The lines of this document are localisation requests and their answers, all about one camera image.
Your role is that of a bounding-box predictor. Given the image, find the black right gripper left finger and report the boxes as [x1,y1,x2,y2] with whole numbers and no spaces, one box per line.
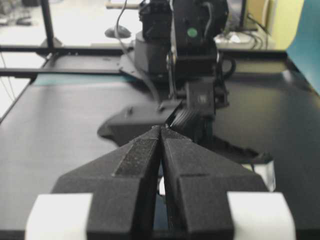
[24,126,161,240]

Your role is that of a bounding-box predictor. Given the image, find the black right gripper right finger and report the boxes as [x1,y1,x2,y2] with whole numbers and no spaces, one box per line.
[161,127,297,240]

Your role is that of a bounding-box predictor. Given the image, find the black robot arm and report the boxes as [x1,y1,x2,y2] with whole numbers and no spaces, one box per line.
[24,0,297,240]

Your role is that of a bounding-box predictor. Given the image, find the grey computer mouse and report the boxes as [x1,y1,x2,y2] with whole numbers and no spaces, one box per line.
[104,25,132,39]

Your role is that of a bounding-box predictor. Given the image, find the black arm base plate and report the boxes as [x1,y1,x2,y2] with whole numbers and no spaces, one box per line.
[97,54,274,168]

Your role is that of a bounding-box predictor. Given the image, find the grey hanging cable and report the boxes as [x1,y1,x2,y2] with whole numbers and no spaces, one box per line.
[115,0,131,57]

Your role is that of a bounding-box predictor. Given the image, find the black metal frame rail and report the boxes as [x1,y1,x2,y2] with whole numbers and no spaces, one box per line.
[0,45,290,79]

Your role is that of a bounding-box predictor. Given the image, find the black frame upright post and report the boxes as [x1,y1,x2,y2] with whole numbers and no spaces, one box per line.
[40,0,55,50]

